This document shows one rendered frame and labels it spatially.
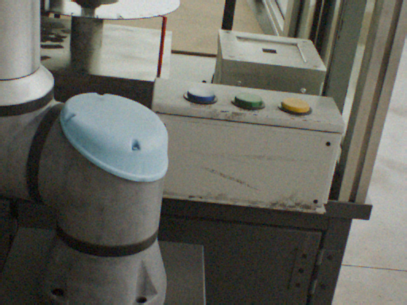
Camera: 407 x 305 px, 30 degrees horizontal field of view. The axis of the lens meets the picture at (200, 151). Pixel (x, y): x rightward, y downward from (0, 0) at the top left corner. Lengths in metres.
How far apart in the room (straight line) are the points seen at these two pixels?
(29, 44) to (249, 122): 0.39
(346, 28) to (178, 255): 0.46
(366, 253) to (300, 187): 1.47
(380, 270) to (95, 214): 1.80
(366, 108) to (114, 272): 0.50
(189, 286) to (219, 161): 0.23
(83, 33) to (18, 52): 0.61
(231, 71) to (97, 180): 0.56
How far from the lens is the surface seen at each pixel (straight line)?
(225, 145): 1.09
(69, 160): 0.79
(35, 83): 0.82
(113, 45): 1.45
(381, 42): 1.12
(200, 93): 1.09
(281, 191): 1.13
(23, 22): 0.79
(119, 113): 0.81
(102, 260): 0.83
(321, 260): 1.28
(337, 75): 1.24
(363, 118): 1.15
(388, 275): 2.51
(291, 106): 1.10
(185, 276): 0.96
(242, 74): 1.29
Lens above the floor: 1.29
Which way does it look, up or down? 25 degrees down
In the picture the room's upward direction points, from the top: 8 degrees clockwise
